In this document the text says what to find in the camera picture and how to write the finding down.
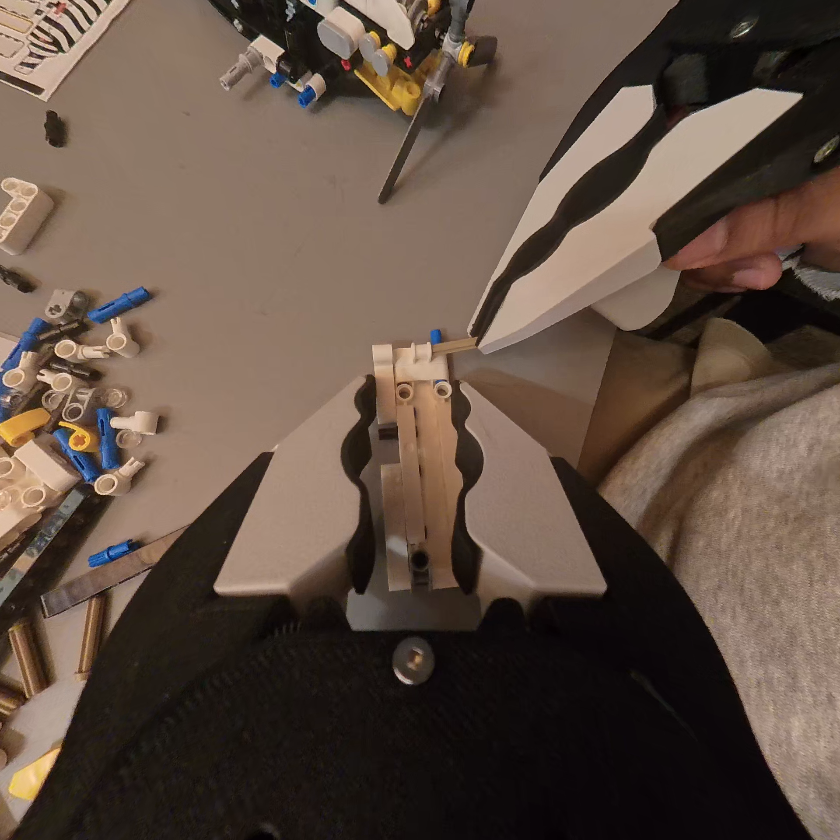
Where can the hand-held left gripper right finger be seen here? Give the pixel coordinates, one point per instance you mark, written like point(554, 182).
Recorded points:
point(531, 518)

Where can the dark reflective board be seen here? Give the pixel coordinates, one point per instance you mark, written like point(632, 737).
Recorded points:
point(39, 558)

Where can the pile of small lego pieces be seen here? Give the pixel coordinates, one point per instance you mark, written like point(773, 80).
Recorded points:
point(72, 407)

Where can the tan lego axle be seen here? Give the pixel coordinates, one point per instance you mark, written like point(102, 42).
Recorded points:
point(456, 346)

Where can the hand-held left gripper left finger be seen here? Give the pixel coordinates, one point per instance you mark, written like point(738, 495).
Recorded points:
point(295, 512)

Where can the person's grey sweatpants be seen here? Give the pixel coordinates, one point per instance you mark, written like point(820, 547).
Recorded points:
point(754, 525)

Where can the white lego beam assembly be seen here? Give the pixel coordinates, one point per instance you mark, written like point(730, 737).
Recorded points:
point(426, 459)

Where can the small black lego pin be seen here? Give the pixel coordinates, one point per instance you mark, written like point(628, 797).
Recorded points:
point(56, 128)
point(16, 279)

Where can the beige cloth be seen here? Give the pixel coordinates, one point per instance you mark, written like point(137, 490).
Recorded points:
point(728, 354)

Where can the black yellow white lego model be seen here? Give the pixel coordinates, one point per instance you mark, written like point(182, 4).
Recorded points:
point(394, 85)

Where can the person's right hand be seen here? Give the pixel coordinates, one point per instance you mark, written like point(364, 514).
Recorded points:
point(741, 243)

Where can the white angled lego beam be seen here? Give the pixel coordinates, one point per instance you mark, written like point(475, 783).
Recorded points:
point(19, 216)

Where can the brass tube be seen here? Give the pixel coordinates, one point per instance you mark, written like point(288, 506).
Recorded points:
point(8, 701)
point(29, 656)
point(92, 636)

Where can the zebra striped sticker sheet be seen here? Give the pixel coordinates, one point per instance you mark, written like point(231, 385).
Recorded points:
point(46, 39)

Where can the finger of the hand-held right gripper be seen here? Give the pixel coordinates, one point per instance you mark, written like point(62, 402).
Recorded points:
point(558, 177)
point(623, 249)

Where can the flat metal strip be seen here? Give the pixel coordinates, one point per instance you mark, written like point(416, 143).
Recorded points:
point(98, 584)

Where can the blue lego pin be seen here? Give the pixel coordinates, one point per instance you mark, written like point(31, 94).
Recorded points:
point(111, 551)

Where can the yellow lego panel piece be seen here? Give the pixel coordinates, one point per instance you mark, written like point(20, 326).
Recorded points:
point(36, 778)

